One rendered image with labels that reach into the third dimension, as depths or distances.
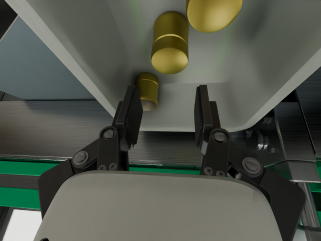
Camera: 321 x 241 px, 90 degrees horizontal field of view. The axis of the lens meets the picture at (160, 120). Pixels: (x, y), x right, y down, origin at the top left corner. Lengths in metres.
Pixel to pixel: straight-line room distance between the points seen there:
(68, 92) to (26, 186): 0.20
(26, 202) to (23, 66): 0.24
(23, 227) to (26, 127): 0.30
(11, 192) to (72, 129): 0.16
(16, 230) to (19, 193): 0.24
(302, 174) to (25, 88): 0.45
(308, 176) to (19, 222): 0.63
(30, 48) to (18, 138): 0.20
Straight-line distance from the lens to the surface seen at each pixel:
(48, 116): 0.41
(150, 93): 0.22
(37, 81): 0.38
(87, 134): 0.34
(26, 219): 0.63
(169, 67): 0.16
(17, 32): 0.29
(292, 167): 0.21
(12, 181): 0.44
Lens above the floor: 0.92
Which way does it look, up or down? 23 degrees down
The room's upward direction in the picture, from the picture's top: 176 degrees counter-clockwise
